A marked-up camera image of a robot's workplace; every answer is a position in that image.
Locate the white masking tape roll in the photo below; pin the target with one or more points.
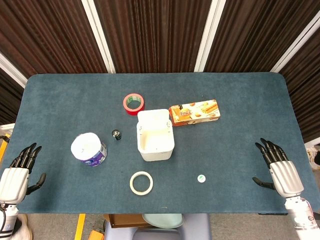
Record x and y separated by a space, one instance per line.
141 183

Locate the orange object on floor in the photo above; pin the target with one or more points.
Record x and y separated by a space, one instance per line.
96 235

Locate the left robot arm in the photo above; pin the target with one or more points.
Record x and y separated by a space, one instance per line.
7 217

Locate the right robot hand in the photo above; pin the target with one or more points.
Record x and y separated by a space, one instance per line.
285 176

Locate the pale green ceramic bowl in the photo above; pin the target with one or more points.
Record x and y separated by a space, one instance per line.
163 220

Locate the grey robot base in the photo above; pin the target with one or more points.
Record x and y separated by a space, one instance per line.
160 231

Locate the brown cardboard box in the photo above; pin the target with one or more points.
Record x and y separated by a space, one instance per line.
125 220

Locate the small white-green disc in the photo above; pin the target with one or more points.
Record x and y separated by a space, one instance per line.
201 178

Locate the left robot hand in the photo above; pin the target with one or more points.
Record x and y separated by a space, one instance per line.
13 178

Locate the blue table mat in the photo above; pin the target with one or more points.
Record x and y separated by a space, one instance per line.
160 162

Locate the red tape roll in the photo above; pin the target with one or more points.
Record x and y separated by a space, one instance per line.
133 104

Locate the purple wrapped toilet paper roll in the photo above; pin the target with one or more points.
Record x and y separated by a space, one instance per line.
88 150

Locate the orange biscuit box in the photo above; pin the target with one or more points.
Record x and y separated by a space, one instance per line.
195 112

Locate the white square container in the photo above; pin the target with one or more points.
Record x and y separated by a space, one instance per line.
155 135

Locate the black cylindrical battery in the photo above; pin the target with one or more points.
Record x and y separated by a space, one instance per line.
116 135

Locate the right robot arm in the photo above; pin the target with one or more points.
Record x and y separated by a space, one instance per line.
301 215

